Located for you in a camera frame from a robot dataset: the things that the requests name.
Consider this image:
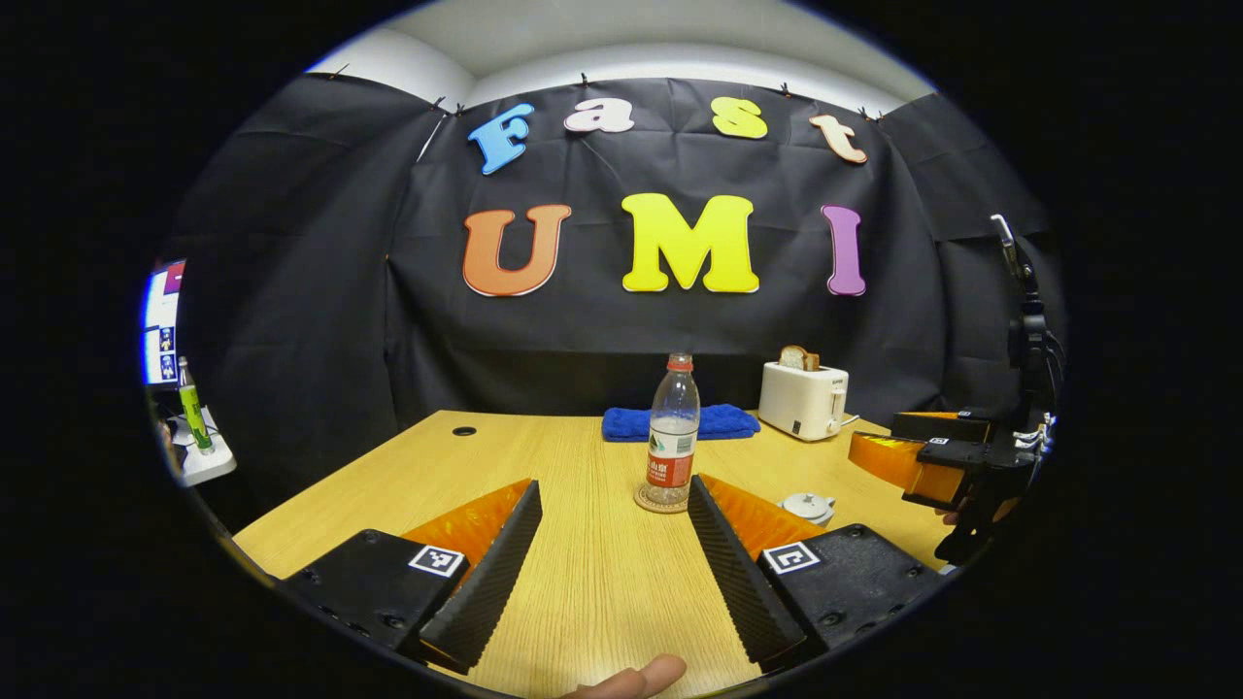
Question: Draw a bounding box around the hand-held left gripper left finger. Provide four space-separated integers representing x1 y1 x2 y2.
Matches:
277 478 545 676

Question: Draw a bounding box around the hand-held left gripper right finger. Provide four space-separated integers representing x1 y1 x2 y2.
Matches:
687 474 948 673

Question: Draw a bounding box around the white ceramic teacup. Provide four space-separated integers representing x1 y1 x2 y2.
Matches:
780 492 837 528

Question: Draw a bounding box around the round cork coaster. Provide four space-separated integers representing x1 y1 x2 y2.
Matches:
633 483 692 515

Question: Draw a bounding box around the clear plastic water bottle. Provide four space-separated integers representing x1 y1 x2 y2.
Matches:
646 353 702 508

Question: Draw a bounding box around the green bottle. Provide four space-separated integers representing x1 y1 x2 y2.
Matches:
178 356 213 452

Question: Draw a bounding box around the white toaster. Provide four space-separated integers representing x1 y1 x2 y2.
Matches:
758 361 850 443

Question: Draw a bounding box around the blue folded towel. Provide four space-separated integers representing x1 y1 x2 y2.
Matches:
601 404 761 444

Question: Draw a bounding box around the black backdrop cloth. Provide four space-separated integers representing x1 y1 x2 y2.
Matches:
165 73 1069 506

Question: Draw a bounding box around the white power strip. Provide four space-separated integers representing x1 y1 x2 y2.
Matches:
170 408 237 486

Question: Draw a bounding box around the computer monitor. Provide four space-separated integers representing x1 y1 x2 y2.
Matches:
144 260 185 387

